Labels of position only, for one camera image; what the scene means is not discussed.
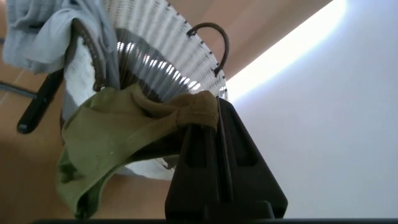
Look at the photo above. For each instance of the white laundry basket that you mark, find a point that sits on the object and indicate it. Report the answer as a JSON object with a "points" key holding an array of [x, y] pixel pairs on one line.
{"points": [[174, 34]]}

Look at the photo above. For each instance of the pale grey garment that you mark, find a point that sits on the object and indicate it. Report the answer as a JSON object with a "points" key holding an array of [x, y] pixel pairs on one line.
{"points": [[46, 40]]}

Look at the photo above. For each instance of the black clothes rack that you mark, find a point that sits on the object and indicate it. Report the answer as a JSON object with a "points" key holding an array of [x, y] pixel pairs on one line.
{"points": [[40, 102]]}

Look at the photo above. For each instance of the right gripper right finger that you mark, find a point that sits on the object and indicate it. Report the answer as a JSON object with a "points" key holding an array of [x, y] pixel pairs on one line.
{"points": [[248, 174]]}

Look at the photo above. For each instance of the green long-sleeved shirt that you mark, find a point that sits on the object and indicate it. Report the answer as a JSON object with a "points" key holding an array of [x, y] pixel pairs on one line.
{"points": [[109, 130]]}

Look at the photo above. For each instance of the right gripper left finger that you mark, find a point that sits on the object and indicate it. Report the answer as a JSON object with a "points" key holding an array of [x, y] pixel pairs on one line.
{"points": [[189, 174]]}

